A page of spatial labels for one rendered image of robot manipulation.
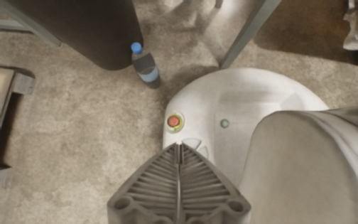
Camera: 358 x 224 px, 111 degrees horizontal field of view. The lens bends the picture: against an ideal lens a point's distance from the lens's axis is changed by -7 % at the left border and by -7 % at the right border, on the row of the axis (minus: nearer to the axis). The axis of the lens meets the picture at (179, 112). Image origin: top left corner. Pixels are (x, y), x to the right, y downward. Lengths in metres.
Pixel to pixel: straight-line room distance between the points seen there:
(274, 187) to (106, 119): 0.77
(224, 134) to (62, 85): 0.91
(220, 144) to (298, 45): 0.89
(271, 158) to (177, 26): 0.87
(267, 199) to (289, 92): 0.35
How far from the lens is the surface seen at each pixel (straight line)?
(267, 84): 0.47
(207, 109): 0.37
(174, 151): 0.16
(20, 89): 1.10
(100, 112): 0.85
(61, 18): 0.57
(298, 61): 1.11
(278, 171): 0.20
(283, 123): 0.19
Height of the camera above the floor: 0.73
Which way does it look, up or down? 82 degrees down
